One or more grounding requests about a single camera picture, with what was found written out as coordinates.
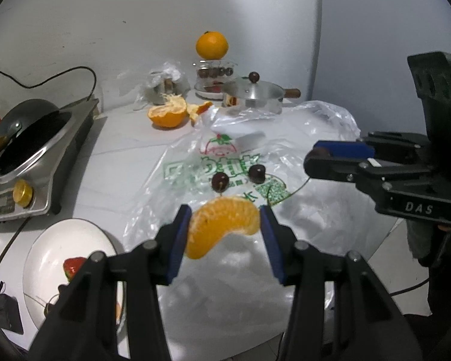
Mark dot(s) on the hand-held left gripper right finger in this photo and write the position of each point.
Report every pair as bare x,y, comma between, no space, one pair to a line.
272,244

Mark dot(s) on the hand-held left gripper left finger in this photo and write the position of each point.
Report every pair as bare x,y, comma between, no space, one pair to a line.
178,244

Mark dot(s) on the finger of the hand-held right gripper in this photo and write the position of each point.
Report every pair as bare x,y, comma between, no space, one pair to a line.
342,148
330,165

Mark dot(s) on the peeled orange segment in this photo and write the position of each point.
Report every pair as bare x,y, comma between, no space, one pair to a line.
218,222

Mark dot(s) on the clear printed plastic bag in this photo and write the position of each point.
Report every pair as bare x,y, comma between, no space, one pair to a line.
195,150

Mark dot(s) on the red strawberry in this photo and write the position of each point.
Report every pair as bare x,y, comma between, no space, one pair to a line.
73,267

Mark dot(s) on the white plate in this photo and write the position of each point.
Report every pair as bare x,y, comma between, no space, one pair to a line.
60,240

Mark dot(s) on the dark red cherry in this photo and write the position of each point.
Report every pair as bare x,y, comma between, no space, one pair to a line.
256,173
218,181

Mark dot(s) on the small steel pot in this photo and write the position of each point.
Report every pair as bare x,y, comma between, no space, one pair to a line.
259,105

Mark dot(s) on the steel pot lid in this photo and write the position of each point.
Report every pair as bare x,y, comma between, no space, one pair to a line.
251,88

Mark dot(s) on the half peeled orange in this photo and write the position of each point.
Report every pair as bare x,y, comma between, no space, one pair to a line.
167,112

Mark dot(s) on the orange peel piece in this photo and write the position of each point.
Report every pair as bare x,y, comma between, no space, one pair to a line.
199,109

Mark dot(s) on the glass jar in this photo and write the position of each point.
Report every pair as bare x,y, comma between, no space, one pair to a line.
214,73

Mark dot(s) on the silver induction cooker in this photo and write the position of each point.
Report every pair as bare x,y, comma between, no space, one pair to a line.
60,146

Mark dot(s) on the yellow cooker knob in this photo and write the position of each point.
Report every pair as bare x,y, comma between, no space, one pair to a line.
23,192

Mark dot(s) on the small crumpled plastic bag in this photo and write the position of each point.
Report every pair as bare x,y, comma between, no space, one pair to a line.
165,79

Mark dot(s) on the whole orange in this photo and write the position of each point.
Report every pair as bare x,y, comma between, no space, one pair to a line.
211,45

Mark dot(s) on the dark chopstick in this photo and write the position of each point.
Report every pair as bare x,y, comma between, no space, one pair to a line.
11,240

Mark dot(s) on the black wok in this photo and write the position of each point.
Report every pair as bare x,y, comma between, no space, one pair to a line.
26,128

